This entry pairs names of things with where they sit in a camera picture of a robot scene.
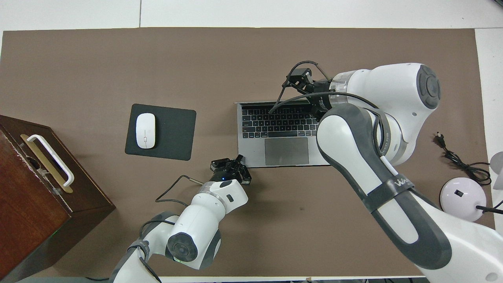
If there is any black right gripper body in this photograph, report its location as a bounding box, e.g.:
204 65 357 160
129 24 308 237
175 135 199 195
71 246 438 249
307 79 335 120

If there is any brown paper table mat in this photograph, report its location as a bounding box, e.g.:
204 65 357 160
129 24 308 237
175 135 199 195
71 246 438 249
0 28 500 277

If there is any black lamp power cable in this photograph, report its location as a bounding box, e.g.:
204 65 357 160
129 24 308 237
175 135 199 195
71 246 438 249
434 132 492 186

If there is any white computer mouse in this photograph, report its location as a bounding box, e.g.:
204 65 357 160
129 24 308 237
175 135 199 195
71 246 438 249
136 113 156 149

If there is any black mouse pad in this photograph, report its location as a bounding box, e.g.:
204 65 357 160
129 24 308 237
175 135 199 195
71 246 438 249
125 103 197 161

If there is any white desk lamp base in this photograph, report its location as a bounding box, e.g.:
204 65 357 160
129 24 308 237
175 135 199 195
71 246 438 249
439 151 503 223

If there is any grey left arm cable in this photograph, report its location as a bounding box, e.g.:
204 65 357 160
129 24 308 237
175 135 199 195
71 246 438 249
155 175 205 208

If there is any brass handle plate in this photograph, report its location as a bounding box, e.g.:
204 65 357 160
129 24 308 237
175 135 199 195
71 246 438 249
20 134 74 194

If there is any brown wooden cabinet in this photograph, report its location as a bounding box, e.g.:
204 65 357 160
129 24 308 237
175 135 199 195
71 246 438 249
0 115 116 283

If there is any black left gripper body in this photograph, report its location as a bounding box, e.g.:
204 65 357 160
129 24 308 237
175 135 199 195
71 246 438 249
211 168 243 185

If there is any white box handle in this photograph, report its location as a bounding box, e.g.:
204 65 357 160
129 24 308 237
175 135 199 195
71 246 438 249
27 134 75 187

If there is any silver grey laptop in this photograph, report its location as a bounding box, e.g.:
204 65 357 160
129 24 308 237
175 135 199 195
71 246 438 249
235 100 334 169

